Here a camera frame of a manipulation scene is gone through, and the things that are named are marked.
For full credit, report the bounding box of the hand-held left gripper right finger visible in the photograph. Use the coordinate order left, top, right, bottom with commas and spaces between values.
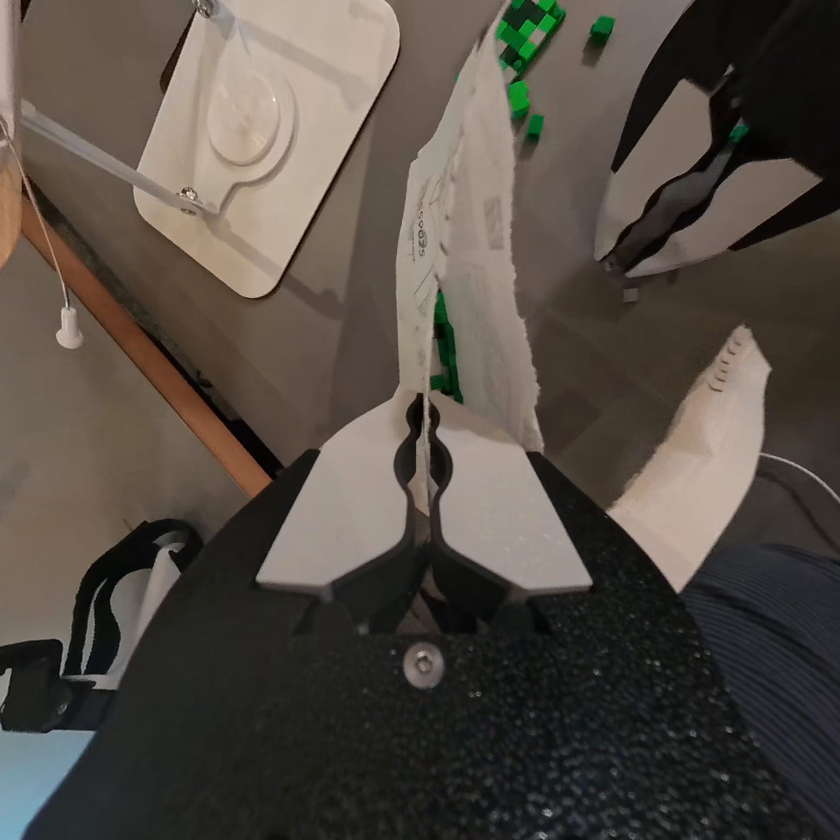
430, 402, 595, 603

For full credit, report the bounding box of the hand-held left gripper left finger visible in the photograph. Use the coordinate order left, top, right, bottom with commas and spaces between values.
255, 392, 424, 603

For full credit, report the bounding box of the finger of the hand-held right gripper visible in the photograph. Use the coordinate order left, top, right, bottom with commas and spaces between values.
594, 79, 731, 258
623, 156, 826, 280

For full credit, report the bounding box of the printed paper bag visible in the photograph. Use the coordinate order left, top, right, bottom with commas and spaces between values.
394, 0, 546, 526

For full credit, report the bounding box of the grey desk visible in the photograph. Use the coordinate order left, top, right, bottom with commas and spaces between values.
13, 0, 840, 595

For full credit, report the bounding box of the checkered green brick plate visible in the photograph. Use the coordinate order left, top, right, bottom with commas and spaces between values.
495, 0, 567, 70

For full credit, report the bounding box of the white torn paper piece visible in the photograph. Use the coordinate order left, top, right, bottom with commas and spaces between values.
607, 325, 774, 595

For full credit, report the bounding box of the person's dark ribbed sweater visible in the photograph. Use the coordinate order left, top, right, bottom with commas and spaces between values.
682, 543, 840, 840

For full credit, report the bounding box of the white book stand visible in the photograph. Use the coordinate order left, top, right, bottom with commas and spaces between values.
0, 0, 403, 301

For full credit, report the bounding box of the white cable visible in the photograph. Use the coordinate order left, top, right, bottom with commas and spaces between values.
761, 451, 840, 503

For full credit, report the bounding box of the white pull cord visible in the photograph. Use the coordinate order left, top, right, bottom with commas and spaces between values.
16, 131, 86, 350

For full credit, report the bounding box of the black and white strap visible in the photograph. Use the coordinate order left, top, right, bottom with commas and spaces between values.
0, 518, 204, 732

